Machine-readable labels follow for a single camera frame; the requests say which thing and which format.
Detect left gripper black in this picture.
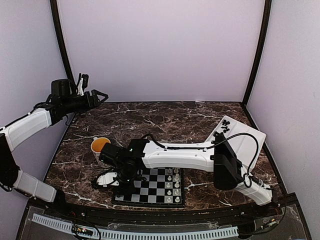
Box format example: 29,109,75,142
62,89,108,114

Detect white plastic tray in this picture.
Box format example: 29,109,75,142
205,115,266,172

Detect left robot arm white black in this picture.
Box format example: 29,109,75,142
0,74,109,218

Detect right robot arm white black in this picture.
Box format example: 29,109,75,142
96,132,275,217

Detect black silver chess board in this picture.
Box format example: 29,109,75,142
112,167,185,208

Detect white chess pieces row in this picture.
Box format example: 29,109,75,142
164,168,182,205

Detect black chess pieces in tray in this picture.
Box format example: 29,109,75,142
221,119,231,133

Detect patterned mug orange inside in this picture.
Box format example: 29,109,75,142
90,136,112,169

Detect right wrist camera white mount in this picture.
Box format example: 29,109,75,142
91,172,119,189

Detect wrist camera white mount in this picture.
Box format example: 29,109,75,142
91,172,119,189
76,73,89,96

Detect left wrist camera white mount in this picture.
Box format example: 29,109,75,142
76,73,89,96

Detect left black frame post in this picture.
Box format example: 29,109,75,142
49,0,75,82

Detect black frame post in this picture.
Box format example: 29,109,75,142
49,0,75,82
241,0,272,109

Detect white slotted cable duct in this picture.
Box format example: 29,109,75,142
31,213,239,240

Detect black aluminium front rail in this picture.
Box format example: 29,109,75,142
24,192,298,231

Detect right black frame post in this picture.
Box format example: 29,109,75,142
241,0,272,109

